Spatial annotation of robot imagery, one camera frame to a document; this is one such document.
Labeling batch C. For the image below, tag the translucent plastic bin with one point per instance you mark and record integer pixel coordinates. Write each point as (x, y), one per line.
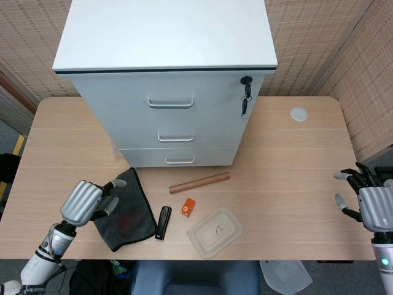
(285, 276)

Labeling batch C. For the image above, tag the black bag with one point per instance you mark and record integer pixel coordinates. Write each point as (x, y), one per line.
(92, 276)

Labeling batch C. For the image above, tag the grey microfibre cloth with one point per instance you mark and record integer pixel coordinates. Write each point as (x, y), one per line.
(129, 215)

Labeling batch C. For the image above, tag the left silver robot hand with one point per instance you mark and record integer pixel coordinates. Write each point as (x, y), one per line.
(78, 202)

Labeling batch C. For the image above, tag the white drawer beside lock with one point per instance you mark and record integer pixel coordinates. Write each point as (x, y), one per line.
(122, 92)

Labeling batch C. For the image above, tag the brown cardboard tube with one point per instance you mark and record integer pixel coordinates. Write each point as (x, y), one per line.
(199, 182)

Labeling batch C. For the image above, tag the black object beside table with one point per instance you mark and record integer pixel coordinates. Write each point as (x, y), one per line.
(9, 169)

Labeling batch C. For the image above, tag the white middle-height cabinet drawer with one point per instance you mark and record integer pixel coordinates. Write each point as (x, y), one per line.
(215, 132)

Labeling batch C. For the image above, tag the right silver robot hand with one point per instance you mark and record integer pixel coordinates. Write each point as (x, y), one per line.
(376, 209)

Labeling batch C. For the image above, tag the woven beige screen panel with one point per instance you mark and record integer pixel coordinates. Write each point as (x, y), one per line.
(307, 46)
(368, 92)

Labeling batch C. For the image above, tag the black key in lock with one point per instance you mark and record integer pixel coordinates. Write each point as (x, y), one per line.
(247, 83)

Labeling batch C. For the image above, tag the orange plastic block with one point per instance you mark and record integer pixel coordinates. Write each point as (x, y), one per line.
(188, 207)

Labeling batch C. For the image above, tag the black stapler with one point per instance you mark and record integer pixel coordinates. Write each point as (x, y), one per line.
(163, 222)

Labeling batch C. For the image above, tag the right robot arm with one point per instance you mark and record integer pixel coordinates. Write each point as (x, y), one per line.
(383, 264)

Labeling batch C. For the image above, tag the white lowest cabinet drawer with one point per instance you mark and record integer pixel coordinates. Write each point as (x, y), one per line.
(215, 156)

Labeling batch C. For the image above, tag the blue chair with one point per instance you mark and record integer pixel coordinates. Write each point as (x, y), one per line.
(196, 276)

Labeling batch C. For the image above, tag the black box behind hand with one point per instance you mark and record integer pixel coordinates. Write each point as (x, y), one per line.
(385, 173)

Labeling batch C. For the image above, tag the black hanging key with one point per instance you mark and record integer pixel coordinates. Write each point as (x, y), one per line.
(244, 107)

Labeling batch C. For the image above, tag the white drawer cabinet body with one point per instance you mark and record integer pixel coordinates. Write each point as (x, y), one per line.
(165, 30)

